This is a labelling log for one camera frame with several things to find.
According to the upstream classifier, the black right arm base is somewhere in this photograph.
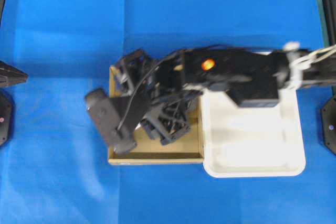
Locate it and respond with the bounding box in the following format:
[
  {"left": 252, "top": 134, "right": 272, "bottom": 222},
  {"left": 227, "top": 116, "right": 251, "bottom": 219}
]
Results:
[{"left": 321, "top": 96, "right": 336, "bottom": 155}]

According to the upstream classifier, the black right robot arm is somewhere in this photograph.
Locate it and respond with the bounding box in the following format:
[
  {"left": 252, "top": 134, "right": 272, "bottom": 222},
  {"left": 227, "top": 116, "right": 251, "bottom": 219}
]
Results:
[{"left": 115, "top": 46, "right": 335, "bottom": 145}]

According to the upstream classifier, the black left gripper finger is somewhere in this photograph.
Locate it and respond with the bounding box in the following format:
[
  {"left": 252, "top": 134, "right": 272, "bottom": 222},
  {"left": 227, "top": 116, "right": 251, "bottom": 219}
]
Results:
[{"left": 0, "top": 61, "right": 28, "bottom": 87}]

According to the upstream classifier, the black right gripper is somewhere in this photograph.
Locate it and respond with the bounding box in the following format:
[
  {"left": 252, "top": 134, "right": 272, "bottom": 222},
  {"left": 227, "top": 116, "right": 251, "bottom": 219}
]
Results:
[{"left": 115, "top": 48, "right": 210, "bottom": 145}]

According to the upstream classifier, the brown cardboard box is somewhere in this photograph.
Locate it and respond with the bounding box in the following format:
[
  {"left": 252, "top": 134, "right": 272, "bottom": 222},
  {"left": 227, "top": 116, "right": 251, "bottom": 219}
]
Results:
[{"left": 108, "top": 63, "right": 205, "bottom": 166}]

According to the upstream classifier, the blue table cloth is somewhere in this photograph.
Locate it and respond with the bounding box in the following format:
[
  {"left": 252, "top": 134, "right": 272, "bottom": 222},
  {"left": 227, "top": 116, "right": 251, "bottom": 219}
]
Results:
[{"left": 1, "top": 0, "right": 335, "bottom": 223}]

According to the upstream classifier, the black camera cable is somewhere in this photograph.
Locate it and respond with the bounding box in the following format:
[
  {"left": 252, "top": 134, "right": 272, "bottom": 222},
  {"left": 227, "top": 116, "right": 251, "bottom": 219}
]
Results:
[{"left": 115, "top": 44, "right": 279, "bottom": 133}]

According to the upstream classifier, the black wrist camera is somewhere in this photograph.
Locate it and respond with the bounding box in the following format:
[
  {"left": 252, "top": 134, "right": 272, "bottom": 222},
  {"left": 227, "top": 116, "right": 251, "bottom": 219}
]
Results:
[{"left": 85, "top": 88, "right": 139, "bottom": 154}]

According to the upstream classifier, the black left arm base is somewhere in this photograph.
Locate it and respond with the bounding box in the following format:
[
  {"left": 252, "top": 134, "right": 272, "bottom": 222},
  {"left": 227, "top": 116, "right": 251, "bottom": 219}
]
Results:
[{"left": 0, "top": 91, "right": 13, "bottom": 145}]

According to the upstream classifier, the white plastic tray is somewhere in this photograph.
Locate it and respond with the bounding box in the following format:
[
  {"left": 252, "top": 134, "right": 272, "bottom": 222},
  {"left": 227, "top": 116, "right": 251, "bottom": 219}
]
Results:
[{"left": 201, "top": 50, "right": 307, "bottom": 178}]

